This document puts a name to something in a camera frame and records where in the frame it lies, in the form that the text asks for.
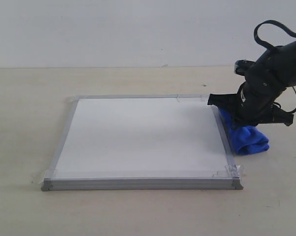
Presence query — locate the blue cloth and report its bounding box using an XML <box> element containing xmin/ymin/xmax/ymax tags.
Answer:
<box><xmin>219</xmin><ymin>109</ymin><xmax>270</xmax><ymax>155</ymax></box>

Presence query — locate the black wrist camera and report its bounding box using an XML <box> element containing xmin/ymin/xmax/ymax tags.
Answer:
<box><xmin>234</xmin><ymin>59</ymin><xmax>255</xmax><ymax>76</ymax></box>

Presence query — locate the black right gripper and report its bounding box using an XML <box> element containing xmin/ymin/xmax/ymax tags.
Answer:
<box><xmin>207</xmin><ymin>53</ymin><xmax>294</xmax><ymax>126</ymax></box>

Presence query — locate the aluminium framed whiteboard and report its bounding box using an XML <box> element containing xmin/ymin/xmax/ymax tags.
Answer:
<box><xmin>41</xmin><ymin>94</ymin><xmax>243</xmax><ymax>191</ymax></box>

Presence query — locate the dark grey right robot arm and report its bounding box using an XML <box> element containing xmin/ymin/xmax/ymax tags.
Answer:
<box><xmin>207</xmin><ymin>41</ymin><xmax>296</xmax><ymax>127</ymax></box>

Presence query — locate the black braided cable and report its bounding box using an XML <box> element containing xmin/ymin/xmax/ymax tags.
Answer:
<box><xmin>253</xmin><ymin>20</ymin><xmax>296</xmax><ymax>115</ymax></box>

